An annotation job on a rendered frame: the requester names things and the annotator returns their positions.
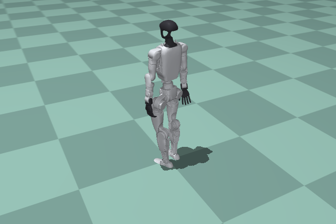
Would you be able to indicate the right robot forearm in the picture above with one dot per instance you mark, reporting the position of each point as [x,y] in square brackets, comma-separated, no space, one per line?
[183,76]

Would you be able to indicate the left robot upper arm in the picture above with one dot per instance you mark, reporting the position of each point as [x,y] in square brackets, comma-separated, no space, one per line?
[153,56]

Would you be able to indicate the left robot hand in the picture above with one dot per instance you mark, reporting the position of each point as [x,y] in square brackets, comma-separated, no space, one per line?
[149,108]

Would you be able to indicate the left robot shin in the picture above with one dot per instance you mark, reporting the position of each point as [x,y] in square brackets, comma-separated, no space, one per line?
[163,145]

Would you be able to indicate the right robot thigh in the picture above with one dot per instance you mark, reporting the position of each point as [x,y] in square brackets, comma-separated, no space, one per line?
[171,108]

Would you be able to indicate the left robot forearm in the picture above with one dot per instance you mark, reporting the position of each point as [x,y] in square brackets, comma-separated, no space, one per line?
[149,88]

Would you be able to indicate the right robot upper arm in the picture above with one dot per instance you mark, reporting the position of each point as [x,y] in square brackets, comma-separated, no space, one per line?
[184,56]

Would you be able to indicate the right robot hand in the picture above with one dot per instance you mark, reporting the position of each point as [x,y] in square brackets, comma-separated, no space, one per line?
[185,95]

